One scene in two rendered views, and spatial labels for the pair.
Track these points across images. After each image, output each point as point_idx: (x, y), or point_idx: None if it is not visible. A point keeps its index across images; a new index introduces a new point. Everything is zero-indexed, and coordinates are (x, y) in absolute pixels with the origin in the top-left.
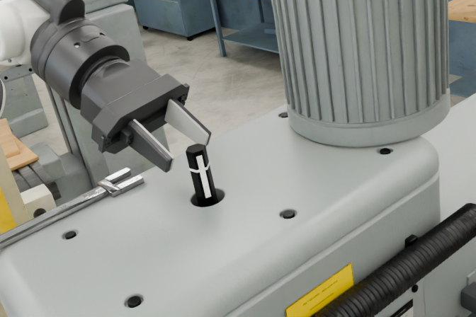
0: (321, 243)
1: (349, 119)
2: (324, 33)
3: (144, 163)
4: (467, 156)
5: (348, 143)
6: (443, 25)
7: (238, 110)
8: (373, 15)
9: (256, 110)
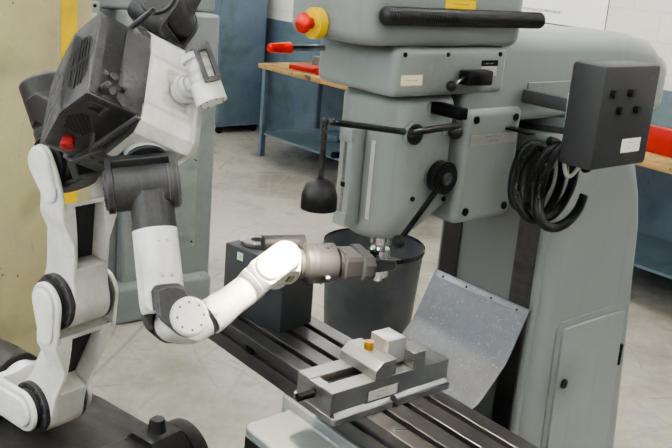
0: None
1: None
2: None
3: (182, 193)
4: (539, 29)
5: None
6: None
7: (274, 207)
8: None
9: (296, 211)
